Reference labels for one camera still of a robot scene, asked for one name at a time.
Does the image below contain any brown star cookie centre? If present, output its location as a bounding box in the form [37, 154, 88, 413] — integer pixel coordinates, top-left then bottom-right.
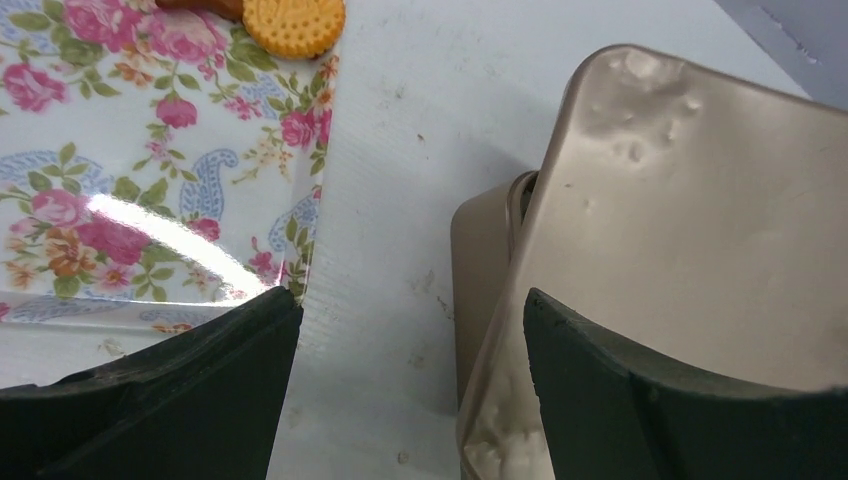
[155, 0, 244, 22]

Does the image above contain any brown box lid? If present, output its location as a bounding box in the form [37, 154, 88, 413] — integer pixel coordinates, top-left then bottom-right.
[457, 45, 847, 479]

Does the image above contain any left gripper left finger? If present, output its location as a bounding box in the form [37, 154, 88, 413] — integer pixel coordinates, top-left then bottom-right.
[1, 287, 303, 479]

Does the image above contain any floral cookie tray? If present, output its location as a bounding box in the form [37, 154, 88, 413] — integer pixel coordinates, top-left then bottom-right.
[1, 1, 339, 333]

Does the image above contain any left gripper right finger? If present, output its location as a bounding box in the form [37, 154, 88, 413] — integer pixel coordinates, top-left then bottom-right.
[523, 288, 847, 479]

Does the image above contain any orange round cookie right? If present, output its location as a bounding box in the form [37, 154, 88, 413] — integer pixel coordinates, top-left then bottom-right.
[242, 0, 346, 60]

